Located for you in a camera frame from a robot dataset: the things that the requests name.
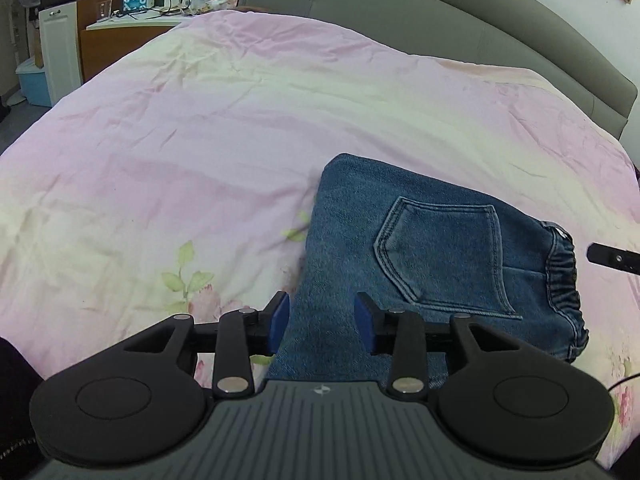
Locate pink floral blanket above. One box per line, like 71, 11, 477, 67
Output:
0, 9, 640, 466

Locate blue denim pants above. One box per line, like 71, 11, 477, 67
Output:
267, 153, 591, 391

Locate blue plastic bin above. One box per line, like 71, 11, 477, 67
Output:
15, 57, 53, 108

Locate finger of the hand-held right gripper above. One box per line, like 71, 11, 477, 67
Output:
586, 242, 640, 275

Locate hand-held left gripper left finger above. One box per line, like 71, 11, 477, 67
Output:
120, 291, 291, 398

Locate black cable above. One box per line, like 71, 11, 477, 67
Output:
606, 372, 640, 392

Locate grey upholstered bed headboard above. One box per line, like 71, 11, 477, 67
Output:
237, 0, 633, 141

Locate white cabinet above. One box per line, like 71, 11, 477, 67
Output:
39, 0, 83, 93

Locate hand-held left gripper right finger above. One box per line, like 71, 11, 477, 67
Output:
353, 291, 526, 395

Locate wooden desk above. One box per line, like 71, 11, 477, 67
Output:
80, 0, 193, 83

